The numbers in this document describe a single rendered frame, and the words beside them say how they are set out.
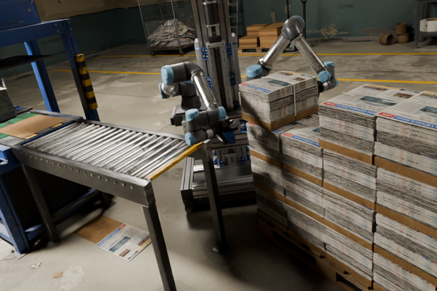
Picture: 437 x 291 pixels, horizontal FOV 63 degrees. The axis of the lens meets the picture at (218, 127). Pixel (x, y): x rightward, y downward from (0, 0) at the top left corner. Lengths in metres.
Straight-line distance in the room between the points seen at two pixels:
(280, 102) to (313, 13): 6.99
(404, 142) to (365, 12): 7.15
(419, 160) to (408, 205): 0.22
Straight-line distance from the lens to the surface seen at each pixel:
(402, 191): 1.65
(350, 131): 1.67
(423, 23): 7.87
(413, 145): 1.53
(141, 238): 2.78
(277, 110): 2.03
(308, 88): 2.15
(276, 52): 2.65
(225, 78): 2.69
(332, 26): 8.83
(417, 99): 1.74
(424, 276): 1.83
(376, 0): 8.52
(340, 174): 1.81
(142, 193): 1.80
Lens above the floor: 1.64
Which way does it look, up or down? 22 degrees down
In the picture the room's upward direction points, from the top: 9 degrees counter-clockwise
